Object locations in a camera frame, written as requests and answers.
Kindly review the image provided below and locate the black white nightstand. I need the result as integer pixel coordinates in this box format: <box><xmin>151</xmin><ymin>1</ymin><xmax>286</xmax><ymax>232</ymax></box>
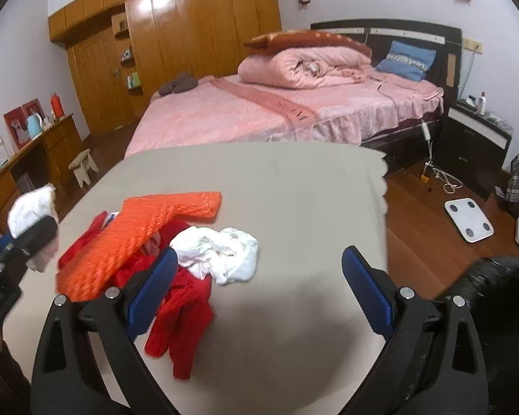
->
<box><xmin>437</xmin><ymin>99</ymin><xmax>513</xmax><ymax>202</ymax></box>

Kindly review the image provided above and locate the wooden dresser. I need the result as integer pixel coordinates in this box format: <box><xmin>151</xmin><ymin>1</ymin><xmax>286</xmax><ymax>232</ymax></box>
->
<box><xmin>0</xmin><ymin>113</ymin><xmax>85</xmax><ymax>243</ymax></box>

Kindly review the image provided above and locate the red gift box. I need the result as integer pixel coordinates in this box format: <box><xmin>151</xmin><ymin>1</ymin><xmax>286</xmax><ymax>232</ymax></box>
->
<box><xmin>3</xmin><ymin>99</ymin><xmax>42</xmax><ymax>148</ymax></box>

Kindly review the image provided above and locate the light blue kettle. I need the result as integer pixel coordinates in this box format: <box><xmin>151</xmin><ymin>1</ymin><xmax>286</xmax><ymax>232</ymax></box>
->
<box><xmin>25</xmin><ymin>112</ymin><xmax>44</xmax><ymax>140</ymax></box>

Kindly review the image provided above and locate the white tissue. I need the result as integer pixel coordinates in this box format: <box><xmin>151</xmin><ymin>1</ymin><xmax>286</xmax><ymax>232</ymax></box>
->
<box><xmin>8</xmin><ymin>184</ymin><xmax>60</xmax><ymax>273</ymax></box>

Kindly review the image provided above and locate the pink bedspread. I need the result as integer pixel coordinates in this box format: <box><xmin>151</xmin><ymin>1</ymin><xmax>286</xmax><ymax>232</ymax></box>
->
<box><xmin>125</xmin><ymin>73</ymin><xmax>444</xmax><ymax>158</ymax></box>

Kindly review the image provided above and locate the dark wooden bed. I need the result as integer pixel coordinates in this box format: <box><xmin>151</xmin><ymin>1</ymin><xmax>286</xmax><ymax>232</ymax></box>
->
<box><xmin>125</xmin><ymin>19</ymin><xmax>463</xmax><ymax>169</ymax></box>

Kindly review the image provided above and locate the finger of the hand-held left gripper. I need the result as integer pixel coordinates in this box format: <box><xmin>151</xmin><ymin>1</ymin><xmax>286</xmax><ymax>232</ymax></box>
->
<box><xmin>9</xmin><ymin>216</ymin><xmax>60</xmax><ymax>264</ymax></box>

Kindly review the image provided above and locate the black trash bin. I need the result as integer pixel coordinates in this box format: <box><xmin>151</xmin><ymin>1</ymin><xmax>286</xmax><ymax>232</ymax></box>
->
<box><xmin>432</xmin><ymin>256</ymin><xmax>519</xmax><ymax>415</ymax></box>

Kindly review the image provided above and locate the white bathroom scale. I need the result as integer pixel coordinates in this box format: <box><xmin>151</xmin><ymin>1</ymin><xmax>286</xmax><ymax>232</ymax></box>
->
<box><xmin>444</xmin><ymin>197</ymin><xmax>494</xmax><ymax>243</ymax></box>

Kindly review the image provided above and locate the brown patterned pillow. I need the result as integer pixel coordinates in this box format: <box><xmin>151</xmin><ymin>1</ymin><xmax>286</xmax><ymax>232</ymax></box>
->
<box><xmin>244</xmin><ymin>29</ymin><xmax>373</xmax><ymax>58</ymax></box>

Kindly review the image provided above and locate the white cloth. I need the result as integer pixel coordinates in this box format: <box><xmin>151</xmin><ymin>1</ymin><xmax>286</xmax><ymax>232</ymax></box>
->
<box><xmin>170</xmin><ymin>227</ymin><xmax>259</xmax><ymax>285</ymax></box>

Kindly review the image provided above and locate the dark brown cloth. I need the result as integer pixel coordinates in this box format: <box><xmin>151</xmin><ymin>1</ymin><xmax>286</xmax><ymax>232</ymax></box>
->
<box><xmin>158</xmin><ymin>72</ymin><xmax>198</xmax><ymax>95</ymax></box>

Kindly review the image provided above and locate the white power cable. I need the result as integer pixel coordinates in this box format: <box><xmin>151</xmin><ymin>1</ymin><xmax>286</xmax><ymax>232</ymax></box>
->
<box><xmin>419</xmin><ymin>121</ymin><xmax>463</xmax><ymax>194</ymax></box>

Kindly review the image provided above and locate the folded pink quilt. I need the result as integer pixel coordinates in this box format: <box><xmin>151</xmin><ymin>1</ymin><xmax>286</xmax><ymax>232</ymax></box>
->
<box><xmin>238</xmin><ymin>45</ymin><xmax>373</xmax><ymax>91</ymax></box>

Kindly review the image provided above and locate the blue pillow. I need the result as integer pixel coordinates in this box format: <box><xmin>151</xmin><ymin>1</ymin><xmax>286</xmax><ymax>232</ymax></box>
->
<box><xmin>375</xmin><ymin>41</ymin><xmax>437</xmax><ymax>82</ymax></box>

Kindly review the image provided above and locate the beige tablecloth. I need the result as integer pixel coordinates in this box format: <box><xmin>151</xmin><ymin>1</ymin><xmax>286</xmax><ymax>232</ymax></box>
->
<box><xmin>4</xmin><ymin>142</ymin><xmax>390</xmax><ymax>415</ymax></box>

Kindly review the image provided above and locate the orange mesh foam sheet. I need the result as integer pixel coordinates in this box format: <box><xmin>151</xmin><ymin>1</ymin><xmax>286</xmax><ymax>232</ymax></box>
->
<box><xmin>54</xmin><ymin>191</ymin><xmax>222</xmax><ymax>303</ymax></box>

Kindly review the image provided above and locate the pink knitted runner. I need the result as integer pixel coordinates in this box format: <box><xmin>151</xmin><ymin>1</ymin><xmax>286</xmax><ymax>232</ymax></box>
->
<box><xmin>211</xmin><ymin>77</ymin><xmax>317</xmax><ymax>127</ymax></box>

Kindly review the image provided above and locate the red cloth garment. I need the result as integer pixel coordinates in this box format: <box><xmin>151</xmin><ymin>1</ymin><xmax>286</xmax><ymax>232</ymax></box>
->
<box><xmin>58</xmin><ymin>212</ymin><xmax>215</xmax><ymax>380</ymax></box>

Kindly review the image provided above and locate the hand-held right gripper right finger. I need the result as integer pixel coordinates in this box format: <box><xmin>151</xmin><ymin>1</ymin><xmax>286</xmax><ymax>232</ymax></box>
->
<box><xmin>342</xmin><ymin>246</ymin><xmax>489</xmax><ymax>415</ymax></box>

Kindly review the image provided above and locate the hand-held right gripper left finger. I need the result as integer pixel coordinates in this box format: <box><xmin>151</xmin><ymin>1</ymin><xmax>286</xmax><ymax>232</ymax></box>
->
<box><xmin>31</xmin><ymin>246</ymin><xmax>180</xmax><ymax>415</ymax></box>

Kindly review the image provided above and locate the small white wooden stool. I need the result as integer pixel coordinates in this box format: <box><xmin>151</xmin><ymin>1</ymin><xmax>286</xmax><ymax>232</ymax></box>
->
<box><xmin>68</xmin><ymin>148</ymin><xmax>99</xmax><ymax>188</ymax></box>

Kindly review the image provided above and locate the wooden wardrobe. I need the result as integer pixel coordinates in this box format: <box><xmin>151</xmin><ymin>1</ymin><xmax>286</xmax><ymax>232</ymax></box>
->
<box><xmin>47</xmin><ymin>0</ymin><xmax>283</xmax><ymax>137</ymax></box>

